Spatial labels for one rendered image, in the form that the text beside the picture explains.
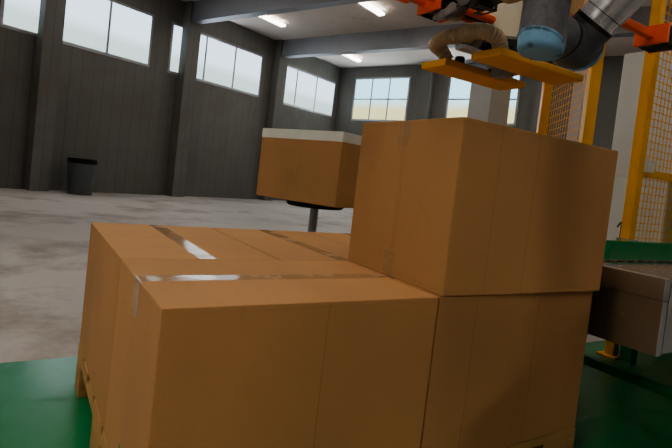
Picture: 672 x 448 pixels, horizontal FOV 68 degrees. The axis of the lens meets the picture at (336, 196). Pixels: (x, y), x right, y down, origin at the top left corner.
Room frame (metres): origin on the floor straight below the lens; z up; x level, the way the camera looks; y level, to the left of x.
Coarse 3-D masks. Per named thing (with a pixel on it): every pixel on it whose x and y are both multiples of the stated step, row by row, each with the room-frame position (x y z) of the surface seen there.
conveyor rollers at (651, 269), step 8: (608, 264) 2.12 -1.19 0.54; (616, 264) 2.11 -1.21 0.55; (624, 264) 2.16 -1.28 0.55; (632, 264) 2.22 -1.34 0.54; (640, 264) 2.20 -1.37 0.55; (648, 264) 2.25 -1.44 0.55; (656, 264) 2.31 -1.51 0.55; (664, 264) 2.36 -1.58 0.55; (640, 272) 1.93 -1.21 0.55; (648, 272) 1.99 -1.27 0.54; (656, 272) 1.98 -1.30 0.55; (664, 272) 2.03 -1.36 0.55
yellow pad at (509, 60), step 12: (504, 48) 1.22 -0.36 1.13; (516, 48) 1.29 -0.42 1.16; (480, 60) 1.29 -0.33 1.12; (492, 60) 1.27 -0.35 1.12; (504, 60) 1.26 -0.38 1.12; (516, 60) 1.25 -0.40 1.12; (528, 60) 1.26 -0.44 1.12; (516, 72) 1.37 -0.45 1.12; (528, 72) 1.35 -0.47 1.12; (540, 72) 1.34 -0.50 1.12; (552, 72) 1.33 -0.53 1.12; (564, 72) 1.34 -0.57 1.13; (552, 84) 1.46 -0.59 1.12
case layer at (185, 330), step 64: (128, 256) 1.15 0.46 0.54; (192, 256) 1.23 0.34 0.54; (256, 256) 1.34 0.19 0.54; (320, 256) 1.46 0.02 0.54; (128, 320) 0.99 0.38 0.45; (192, 320) 0.81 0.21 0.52; (256, 320) 0.87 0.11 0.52; (320, 320) 0.94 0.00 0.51; (384, 320) 1.02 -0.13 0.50; (448, 320) 1.12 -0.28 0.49; (512, 320) 1.23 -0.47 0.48; (576, 320) 1.38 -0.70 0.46; (128, 384) 0.94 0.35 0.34; (192, 384) 0.81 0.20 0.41; (256, 384) 0.87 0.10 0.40; (320, 384) 0.95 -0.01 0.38; (384, 384) 1.03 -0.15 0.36; (448, 384) 1.13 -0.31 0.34; (512, 384) 1.25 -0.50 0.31; (576, 384) 1.40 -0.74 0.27
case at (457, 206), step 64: (384, 128) 1.35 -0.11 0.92; (448, 128) 1.14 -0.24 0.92; (512, 128) 1.18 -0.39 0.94; (384, 192) 1.32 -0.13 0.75; (448, 192) 1.12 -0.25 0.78; (512, 192) 1.19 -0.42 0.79; (576, 192) 1.32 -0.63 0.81; (384, 256) 1.29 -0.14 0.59; (448, 256) 1.10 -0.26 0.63; (512, 256) 1.21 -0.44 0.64; (576, 256) 1.34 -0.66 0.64
